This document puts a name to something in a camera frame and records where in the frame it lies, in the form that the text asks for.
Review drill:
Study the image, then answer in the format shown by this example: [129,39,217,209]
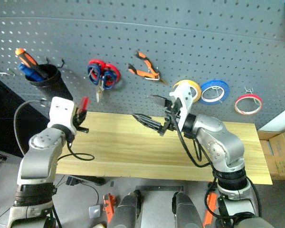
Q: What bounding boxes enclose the black cup holder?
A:
[26,57,74,102]

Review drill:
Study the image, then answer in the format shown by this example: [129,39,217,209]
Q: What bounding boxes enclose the silver pegboard hook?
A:
[0,68,16,77]
[244,87,255,105]

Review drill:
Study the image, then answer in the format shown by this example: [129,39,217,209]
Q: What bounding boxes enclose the red handled scissors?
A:
[88,59,122,90]

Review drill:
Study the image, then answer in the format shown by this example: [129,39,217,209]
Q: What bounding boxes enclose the large cardboard box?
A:
[268,128,285,180]

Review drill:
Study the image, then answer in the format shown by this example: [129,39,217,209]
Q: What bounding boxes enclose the dark rounded shape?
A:
[108,190,143,228]
[171,191,203,228]

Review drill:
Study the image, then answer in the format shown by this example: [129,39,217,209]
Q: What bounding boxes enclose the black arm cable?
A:
[13,99,51,158]
[57,139,95,162]
[175,123,219,219]

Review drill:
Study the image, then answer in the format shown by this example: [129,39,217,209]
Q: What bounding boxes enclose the orange black pliers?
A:
[127,50,169,86]

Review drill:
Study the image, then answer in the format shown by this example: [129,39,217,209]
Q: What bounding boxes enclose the plain cardboard box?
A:
[257,130,279,177]

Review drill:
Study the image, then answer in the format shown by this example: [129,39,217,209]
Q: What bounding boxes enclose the yellow tape roll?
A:
[171,79,202,104]

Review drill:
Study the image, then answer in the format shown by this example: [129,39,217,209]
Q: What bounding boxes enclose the grey metal pegboard wall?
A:
[0,0,285,130]

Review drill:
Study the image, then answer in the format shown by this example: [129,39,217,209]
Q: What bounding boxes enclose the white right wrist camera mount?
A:
[169,83,195,131]

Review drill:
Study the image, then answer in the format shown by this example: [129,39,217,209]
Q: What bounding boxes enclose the black metal crossbar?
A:
[135,185,185,193]

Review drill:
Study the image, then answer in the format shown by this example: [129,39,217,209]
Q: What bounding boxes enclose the orange clamp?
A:
[202,192,218,228]
[102,193,116,224]

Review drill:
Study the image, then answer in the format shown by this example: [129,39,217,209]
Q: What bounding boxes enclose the orange black screwdriver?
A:
[15,48,49,79]

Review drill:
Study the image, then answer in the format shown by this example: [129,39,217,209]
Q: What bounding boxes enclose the red tape roll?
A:
[234,94,264,116]

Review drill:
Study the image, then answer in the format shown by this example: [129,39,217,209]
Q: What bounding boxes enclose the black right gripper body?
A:
[159,98,182,136]

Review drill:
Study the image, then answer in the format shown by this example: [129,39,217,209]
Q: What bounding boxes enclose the silver tape hook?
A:
[209,86,224,103]

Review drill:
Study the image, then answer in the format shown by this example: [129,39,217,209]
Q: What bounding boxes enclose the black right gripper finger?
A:
[151,95,168,107]
[132,114,163,133]

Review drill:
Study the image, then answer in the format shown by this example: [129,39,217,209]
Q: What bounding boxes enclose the small grey square device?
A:
[88,204,103,219]

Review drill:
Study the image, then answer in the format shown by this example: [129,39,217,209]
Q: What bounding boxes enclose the silver loop hook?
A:
[143,72,161,81]

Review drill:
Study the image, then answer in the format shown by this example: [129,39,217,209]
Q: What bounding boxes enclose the black cabinet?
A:
[0,73,51,158]

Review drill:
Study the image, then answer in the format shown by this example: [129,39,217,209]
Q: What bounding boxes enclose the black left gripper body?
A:
[72,106,79,133]

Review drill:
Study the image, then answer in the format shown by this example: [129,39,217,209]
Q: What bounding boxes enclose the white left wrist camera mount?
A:
[47,96,77,134]

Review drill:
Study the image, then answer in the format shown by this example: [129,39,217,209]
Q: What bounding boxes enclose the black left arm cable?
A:
[57,139,95,162]
[13,99,51,158]

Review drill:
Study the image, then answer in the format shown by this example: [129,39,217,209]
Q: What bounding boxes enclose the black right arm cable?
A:
[175,123,219,219]

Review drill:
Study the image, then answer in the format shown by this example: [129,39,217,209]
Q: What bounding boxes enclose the blue handled scissors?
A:
[87,64,116,104]

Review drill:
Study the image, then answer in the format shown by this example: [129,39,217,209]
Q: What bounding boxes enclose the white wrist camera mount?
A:
[169,83,195,131]
[47,96,77,134]

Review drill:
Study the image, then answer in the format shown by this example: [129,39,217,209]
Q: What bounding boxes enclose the blue handled screwdriver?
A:
[17,62,45,82]

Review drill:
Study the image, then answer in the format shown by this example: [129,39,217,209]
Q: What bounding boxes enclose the blue tape roll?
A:
[199,79,230,105]

